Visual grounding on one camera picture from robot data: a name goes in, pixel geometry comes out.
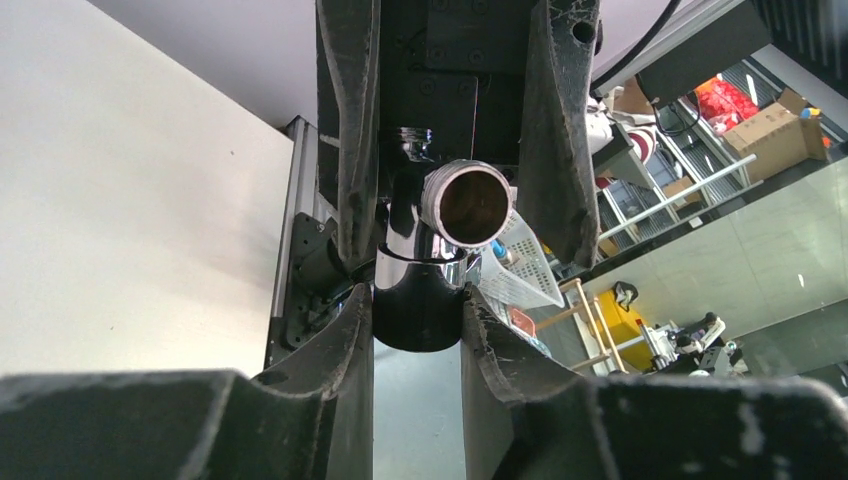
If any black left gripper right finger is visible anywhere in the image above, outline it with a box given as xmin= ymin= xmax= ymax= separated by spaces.
xmin=461 ymin=286 xmax=847 ymax=479

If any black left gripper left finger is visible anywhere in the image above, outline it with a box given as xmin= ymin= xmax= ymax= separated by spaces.
xmin=1 ymin=285 xmax=374 ymax=479

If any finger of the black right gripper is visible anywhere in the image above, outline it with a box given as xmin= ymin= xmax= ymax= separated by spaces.
xmin=517 ymin=1 xmax=600 ymax=268
xmin=316 ymin=1 xmax=381 ymax=267

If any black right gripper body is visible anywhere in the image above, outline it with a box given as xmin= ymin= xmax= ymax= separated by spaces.
xmin=379 ymin=1 xmax=535 ymax=186

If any chrome water faucet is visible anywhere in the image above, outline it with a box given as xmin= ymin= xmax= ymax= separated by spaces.
xmin=373 ymin=127 xmax=512 ymax=353

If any aluminium frame rail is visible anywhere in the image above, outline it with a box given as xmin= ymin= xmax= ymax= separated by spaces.
xmin=268 ymin=116 xmax=326 ymax=350

